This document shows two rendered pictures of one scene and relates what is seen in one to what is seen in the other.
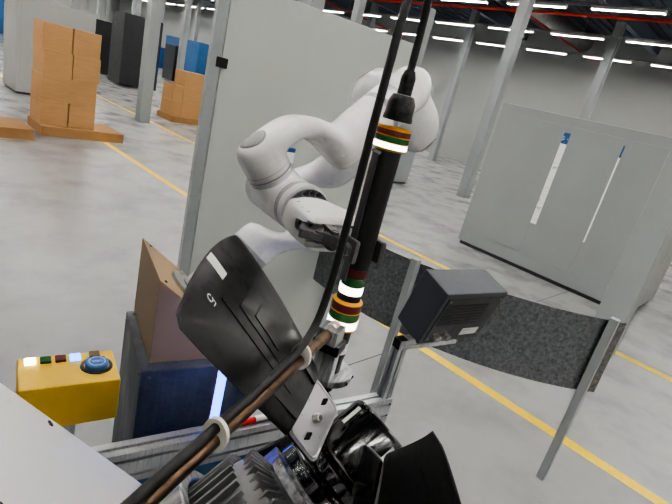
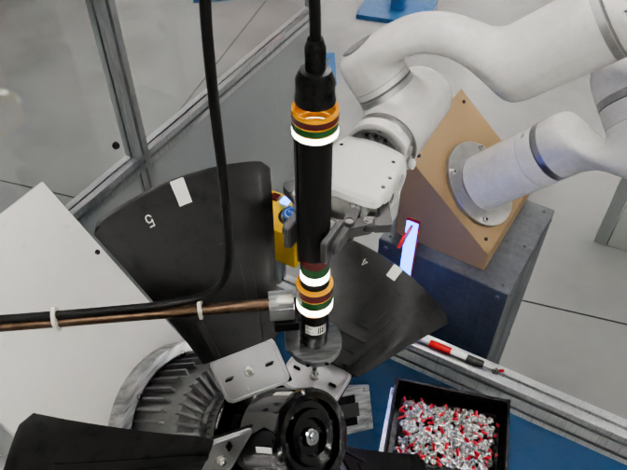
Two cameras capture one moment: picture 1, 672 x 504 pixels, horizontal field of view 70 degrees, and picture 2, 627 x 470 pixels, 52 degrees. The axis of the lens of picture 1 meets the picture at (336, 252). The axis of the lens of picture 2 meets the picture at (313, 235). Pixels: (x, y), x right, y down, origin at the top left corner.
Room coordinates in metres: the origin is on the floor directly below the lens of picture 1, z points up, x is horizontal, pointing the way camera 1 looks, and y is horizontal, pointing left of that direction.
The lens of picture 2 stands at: (0.42, -0.48, 1.97)
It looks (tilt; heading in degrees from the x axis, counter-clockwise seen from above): 46 degrees down; 66
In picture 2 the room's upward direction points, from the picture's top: straight up
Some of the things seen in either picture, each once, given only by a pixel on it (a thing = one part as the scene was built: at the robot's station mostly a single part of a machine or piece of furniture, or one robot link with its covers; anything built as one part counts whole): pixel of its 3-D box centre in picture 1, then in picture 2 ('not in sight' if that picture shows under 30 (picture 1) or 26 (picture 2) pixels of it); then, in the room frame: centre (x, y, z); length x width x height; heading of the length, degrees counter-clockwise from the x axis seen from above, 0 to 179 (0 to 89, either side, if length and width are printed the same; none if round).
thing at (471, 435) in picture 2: not in sight; (448, 438); (0.88, -0.06, 0.84); 0.19 x 0.14 x 0.04; 143
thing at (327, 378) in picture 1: (332, 349); (306, 323); (0.61, -0.03, 1.31); 0.09 x 0.07 x 0.10; 162
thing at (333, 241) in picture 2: (374, 245); (347, 238); (0.65, -0.05, 1.47); 0.07 x 0.03 x 0.03; 37
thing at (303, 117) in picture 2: (391, 139); (315, 121); (0.62, -0.03, 1.62); 0.04 x 0.04 x 0.03
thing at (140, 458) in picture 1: (245, 435); (440, 361); (0.97, 0.10, 0.82); 0.90 x 0.04 x 0.08; 127
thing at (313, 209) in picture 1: (321, 221); (357, 177); (0.70, 0.03, 1.47); 0.11 x 0.10 x 0.07; 37
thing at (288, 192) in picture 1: (303, 208); (382, 149); (0.75, 0.07, 1.47); 0.09 x 0.03 x 0.08; 127
